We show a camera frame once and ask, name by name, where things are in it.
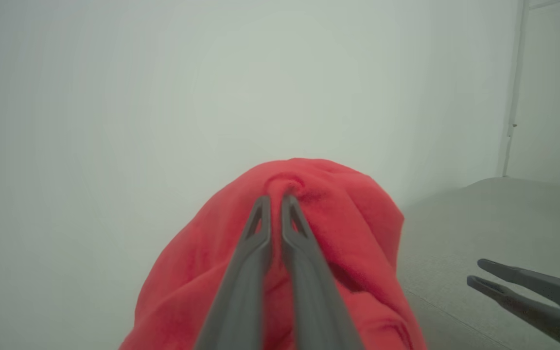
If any red fleece garment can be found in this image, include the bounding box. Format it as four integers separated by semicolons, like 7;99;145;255
119;157;427;350

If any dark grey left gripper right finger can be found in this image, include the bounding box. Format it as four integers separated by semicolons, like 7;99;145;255
281;195;364;350

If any grey fabric sofa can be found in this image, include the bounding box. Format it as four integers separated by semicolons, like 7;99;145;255
396;177;560;350

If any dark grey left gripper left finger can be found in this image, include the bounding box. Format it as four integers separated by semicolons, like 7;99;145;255
195;196;273;350

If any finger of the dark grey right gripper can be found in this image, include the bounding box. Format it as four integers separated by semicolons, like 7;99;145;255
467;276;560;350
478;259;560;312

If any white door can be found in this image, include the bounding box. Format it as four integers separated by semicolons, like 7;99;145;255
498;0;560;186

